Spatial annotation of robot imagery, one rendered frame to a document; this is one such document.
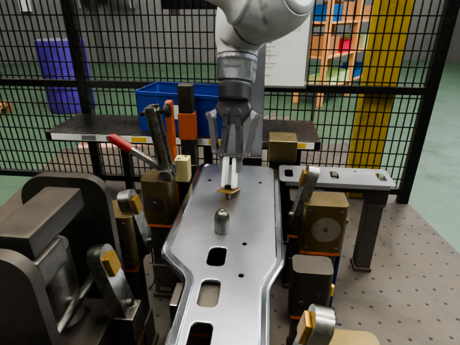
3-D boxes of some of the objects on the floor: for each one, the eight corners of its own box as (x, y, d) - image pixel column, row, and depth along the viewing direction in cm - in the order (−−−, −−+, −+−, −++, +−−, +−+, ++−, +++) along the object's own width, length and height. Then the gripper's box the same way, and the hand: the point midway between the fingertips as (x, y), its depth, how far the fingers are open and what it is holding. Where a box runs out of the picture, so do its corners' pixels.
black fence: (385, 338, 160) (498, -54, 92) (-5, 304, 178) (-147, -43, 111) (376, 314, 172) (471, -47, 105) (14, 285, 191) (-105, -38, 124)
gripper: (199, 79, 75) (194, 186, 77) (264, 80, 71) (256, 193, 74) (210, 84, 82) (205, 182, 85) (270, 86, 78) (262, 188, 81)
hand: (230, 172), depth 79 cm, fingers closed, pressing on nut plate
